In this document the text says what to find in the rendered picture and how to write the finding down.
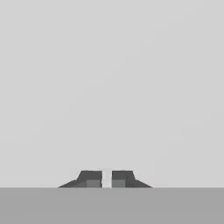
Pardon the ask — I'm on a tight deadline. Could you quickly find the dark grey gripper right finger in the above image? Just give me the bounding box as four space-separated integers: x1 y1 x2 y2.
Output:
111 170 153 189

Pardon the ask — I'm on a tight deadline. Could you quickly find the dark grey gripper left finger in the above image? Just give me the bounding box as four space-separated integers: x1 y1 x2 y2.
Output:
58 170 103 189

